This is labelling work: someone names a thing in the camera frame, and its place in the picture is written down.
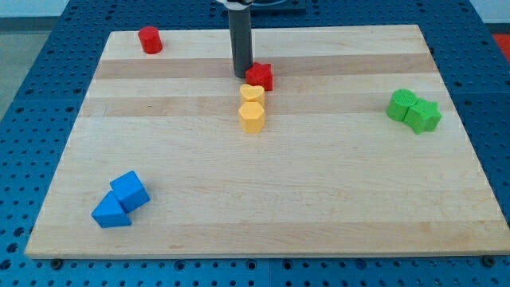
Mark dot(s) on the green cylinder block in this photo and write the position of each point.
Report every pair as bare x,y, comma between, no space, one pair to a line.
400,102

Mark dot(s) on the red star block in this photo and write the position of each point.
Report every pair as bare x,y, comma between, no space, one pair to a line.
260,74

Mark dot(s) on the wooden board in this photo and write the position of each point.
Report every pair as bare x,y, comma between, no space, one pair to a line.
329,176

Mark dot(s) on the yellow hexagon block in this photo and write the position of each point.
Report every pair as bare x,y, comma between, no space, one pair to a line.
251,117

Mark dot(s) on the blue triangle block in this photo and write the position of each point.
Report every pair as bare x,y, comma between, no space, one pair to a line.
109,213

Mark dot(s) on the green star block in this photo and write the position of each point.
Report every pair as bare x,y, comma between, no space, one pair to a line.
423,116

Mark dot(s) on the blue cube block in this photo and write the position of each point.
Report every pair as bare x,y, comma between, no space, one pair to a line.
130,191

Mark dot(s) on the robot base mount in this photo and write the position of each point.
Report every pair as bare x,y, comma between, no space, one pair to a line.
273,7

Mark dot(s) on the red cylinder block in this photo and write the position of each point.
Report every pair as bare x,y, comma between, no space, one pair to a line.
150,40

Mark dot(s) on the yellow heart block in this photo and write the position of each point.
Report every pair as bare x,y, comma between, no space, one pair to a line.
252,93

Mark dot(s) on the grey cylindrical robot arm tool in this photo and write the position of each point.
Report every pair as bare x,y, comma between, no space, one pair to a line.
240,34

